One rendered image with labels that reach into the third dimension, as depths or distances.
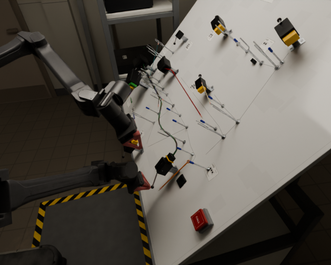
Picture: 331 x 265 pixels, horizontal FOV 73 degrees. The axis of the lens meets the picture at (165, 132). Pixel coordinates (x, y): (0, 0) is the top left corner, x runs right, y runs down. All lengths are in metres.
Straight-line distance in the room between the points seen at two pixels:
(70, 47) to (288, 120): 3.13
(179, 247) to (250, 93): 0.59
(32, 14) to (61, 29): 0.38
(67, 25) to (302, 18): 2.92
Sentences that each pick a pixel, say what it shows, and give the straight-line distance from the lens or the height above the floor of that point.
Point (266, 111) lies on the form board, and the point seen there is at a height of 1.35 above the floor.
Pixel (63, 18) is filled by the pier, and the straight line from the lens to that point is 3.41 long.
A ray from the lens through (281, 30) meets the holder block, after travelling 0.80.
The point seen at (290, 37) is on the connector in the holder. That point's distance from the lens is 0.77.
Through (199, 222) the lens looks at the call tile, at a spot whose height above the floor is 1.10.
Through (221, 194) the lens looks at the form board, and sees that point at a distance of 0.77.
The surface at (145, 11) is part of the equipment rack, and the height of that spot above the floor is 1.46.
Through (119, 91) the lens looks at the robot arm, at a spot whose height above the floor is 1.44.
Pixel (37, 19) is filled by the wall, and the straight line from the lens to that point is 3.63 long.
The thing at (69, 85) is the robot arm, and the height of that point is 1.45.
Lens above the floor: 1.78
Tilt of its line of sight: 41 degrees down
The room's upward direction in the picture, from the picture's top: 5 degrees counter-clockwise
